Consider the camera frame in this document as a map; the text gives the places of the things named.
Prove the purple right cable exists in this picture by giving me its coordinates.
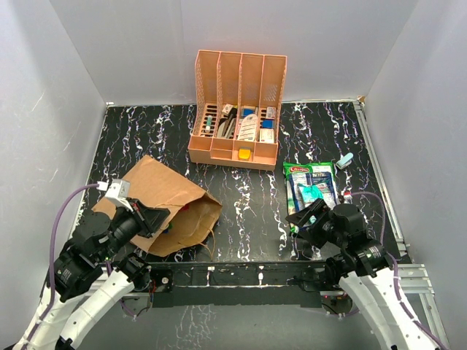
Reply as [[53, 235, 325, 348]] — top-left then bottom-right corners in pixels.
[[342, 191, 442, 350]]

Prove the brown paper bag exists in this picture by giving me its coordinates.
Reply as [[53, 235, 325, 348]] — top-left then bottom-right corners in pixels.
[[90, 155, 223, 260]]

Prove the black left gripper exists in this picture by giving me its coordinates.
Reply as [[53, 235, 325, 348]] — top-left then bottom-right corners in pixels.
[[98, 195, 171, 261]]

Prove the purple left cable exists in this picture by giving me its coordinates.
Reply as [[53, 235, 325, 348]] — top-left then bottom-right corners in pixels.
[[21, 182, 110, 347]]

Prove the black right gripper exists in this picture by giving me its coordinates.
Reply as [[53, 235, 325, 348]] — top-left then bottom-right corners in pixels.
[[285, 198, 347, 248]]

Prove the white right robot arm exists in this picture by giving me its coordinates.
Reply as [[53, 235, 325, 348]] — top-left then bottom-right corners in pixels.
[[286, 198, 445, 349]]

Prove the white glue stick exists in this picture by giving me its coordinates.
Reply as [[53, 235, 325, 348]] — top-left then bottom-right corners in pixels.
[[205, 117, 212, 132]]

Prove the green chips bag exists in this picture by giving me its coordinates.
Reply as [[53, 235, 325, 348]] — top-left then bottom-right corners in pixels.
[[282, 161, 339, 238]]

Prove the black mounting rail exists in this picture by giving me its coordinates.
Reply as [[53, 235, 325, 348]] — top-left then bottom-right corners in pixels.
[[150, 261, 343, 308]]

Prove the blue cookie snack bag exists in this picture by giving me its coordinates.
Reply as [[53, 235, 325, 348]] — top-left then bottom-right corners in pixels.
[[286, 172, 336, 214]]

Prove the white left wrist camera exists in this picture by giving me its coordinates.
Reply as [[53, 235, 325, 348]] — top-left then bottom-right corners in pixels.
[[104, 179, 133, 212]]

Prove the white label card pack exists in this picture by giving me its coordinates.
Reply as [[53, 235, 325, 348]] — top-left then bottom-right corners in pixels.
[[237, 114, 258, 141]]

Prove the teal candy snack bag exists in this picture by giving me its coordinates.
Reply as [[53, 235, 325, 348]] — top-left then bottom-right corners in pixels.
[[298, 182, 334, 210]]

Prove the purple cable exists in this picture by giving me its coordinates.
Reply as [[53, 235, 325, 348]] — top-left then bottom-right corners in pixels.
[[342, 191, 442, 350], [21, 182, 110, 347]]

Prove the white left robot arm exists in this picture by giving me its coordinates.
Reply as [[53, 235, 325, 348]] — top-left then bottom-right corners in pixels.
[[12, 199, 170, 349]]

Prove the orange plastic desk organizer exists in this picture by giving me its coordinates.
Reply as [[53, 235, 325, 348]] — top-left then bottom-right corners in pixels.
[[188, 50, 287, 171]]

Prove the yellow sticky note block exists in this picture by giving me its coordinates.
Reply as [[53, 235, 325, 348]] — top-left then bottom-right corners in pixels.
[[238, 148, 251, 161]]

